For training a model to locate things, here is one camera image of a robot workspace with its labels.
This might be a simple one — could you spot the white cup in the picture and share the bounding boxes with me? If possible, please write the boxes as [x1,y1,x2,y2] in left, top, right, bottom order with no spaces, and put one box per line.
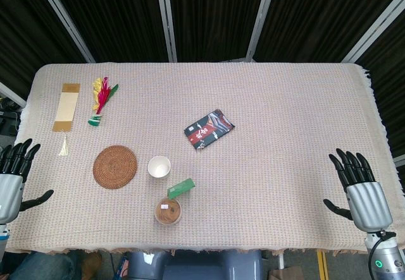
[147,155,171,179]

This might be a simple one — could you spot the round clear container brown contents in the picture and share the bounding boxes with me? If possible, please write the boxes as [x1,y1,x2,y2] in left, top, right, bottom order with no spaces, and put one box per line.
[154,197,183,226]

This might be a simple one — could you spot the brown woven coaster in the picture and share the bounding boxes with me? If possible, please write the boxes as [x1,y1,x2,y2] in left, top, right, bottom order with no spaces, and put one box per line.
[92,145,139,188]

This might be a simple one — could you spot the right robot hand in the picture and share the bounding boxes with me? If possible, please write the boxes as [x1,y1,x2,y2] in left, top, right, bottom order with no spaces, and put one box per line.
[323,148,394,231]

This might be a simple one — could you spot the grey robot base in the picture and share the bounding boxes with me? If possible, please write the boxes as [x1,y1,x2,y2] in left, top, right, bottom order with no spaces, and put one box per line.
[125,249,264,280]

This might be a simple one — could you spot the dark folding screen panels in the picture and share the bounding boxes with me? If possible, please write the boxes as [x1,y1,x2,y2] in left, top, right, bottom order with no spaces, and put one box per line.
[0,0,405,167]

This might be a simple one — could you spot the beige woven tablecloth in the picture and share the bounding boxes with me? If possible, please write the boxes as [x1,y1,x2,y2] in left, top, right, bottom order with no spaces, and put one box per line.
[5,61,405,257]

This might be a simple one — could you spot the black and red packet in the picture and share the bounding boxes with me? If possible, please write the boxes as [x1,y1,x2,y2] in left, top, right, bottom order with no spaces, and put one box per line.
[184,109,236,151]

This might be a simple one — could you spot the beige bookmark with tassel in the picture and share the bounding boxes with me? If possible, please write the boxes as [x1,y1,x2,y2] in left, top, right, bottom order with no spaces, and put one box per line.
[52,83,82,158]

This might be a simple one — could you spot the colourful feather shuttlecock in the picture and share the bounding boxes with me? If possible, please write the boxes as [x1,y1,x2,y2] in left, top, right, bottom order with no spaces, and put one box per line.
[87,76,120,127]

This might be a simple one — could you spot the person in blue jeans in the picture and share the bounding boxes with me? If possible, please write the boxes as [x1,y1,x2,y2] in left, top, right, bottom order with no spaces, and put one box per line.
[0,250,103,280]

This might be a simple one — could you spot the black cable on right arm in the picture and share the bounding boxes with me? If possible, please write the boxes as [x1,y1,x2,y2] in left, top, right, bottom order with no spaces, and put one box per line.
[368,229,396,280]

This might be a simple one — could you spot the green small box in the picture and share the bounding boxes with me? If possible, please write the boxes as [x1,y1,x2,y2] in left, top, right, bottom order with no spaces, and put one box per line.
[166,178,196,200]

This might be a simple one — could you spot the brown paper bag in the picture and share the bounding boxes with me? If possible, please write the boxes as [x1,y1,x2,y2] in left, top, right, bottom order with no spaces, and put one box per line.
[268,267,320,280]

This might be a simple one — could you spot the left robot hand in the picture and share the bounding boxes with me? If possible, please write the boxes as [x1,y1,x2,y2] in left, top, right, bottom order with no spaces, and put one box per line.
[0,138,55,224]

